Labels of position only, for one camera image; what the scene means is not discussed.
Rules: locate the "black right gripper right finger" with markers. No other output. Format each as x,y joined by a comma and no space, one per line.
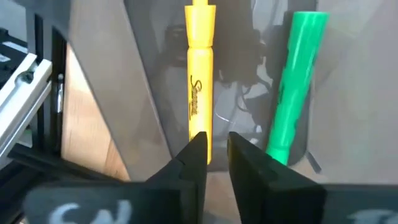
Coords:
264,186

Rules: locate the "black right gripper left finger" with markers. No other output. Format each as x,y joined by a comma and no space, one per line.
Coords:
186,174

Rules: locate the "yellow Sharpie highlighter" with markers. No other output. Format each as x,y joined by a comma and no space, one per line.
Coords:
200,77

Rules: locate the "green highlighter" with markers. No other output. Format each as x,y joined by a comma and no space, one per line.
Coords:
295,87

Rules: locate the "aluminium extrusion bar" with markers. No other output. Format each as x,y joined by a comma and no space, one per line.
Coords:
21,93

